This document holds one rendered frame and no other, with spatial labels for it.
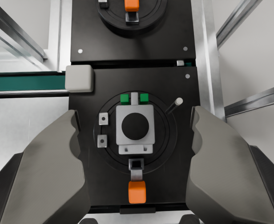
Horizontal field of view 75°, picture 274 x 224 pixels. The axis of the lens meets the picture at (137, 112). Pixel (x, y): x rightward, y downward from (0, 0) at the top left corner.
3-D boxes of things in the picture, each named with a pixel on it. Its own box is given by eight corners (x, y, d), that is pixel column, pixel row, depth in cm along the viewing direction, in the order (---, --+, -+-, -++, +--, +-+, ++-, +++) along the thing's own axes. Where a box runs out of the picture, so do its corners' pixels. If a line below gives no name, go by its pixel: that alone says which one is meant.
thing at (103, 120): (109, 126, 30) (108, 124, 28) (100, 126, 30) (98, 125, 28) (109, 114, 30) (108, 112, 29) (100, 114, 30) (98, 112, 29)
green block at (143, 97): (146, 108, 30) (148, 101, 25) (139, 108, 30) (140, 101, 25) (146, 101, 31) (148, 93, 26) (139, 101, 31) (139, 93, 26)
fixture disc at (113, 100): (177, 171, 31) (180, 174, 29) (95, 174, 30) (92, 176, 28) (172, 92, 33) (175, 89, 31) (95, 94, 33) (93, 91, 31)
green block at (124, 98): (130, 108, 30) (128, 102, 25) (122, 108, 30) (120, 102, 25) (129, 101, 31) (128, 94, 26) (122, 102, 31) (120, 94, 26)
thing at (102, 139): (108, 147, 29) (106, 147, 28) (99, 147, 29) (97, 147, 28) (108, 134, 30) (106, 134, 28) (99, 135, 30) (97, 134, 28)
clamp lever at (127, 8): (138, 22, 32) (139, 7, 25) (126, 22, 32) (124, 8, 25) (137, 0, 32) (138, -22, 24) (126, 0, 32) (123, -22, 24)
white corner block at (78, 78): (95, 94, 35) (90, 88, 31) (72, 95, 35) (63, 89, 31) (95, 72, 36) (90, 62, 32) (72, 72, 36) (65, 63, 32)
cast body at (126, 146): (151, 152, 26) (156, 156, 19) (120, 153, 26) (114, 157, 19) (149, 95, 27) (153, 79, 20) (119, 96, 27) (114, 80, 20)
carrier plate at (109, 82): (205, 198, 32) (210, 202, 30) (68, 203, 31) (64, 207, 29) (193, 70, 36) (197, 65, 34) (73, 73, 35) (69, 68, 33)
